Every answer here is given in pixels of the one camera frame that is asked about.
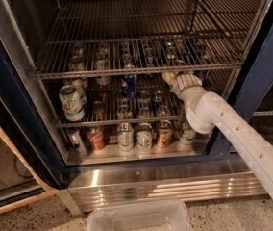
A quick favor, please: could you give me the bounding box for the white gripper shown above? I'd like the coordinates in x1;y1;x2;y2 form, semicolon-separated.
162;72;202;98

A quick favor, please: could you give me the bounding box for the green soda can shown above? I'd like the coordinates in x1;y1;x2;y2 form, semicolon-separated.
165;83;174;92

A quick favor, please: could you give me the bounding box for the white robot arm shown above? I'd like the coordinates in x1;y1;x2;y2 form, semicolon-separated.
162;72;273;200

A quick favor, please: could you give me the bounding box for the blue red can right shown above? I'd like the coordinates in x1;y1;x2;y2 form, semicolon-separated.
194;70;209;83

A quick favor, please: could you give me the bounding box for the blue pepsi can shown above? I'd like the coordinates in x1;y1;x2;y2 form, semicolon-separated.
120;74;137;98

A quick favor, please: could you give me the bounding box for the orange brown can bottom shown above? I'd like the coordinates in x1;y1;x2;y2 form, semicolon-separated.
157;120;172;148

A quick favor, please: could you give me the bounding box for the white can bottom right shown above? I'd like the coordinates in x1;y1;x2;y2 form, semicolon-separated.
180;119;196;145

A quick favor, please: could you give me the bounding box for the white red can bottom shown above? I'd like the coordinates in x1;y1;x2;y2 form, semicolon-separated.
136;123;153;152

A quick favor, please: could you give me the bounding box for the white green can bottom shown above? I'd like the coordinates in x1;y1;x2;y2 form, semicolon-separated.
117;122;134;151

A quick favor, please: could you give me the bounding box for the red can under shelf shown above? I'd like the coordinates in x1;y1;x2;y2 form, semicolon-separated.
92;101;106;121

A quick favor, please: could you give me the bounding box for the white can behind 7up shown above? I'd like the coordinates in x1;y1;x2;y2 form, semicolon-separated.
63;79;87;105

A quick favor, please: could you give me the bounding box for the red cola can bottom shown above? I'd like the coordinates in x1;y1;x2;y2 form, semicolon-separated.
87;126;105;150

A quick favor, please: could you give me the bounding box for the white 7up can front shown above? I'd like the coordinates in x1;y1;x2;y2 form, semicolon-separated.
59;85;84;122

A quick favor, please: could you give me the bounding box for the silver slim can bottom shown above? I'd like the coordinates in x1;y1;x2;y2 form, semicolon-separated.
66;127;86;153

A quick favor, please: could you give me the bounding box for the stainless fridge base panel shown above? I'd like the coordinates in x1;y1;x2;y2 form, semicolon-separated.
68;159;266;212

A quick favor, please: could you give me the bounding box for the glass fridge door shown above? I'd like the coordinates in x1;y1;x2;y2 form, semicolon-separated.
0;74;61;219

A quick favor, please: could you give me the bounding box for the clear plastic bin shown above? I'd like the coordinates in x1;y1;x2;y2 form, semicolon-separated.
87;199;192;231

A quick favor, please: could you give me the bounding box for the top wire shelf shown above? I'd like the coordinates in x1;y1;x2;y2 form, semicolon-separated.
35;0;261;79

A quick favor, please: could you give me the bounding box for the wire shelf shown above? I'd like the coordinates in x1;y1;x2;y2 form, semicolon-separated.
35;0;261;79
42;70;183;128

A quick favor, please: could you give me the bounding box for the middle wire shelf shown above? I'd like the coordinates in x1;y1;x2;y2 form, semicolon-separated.
42;70;183;128

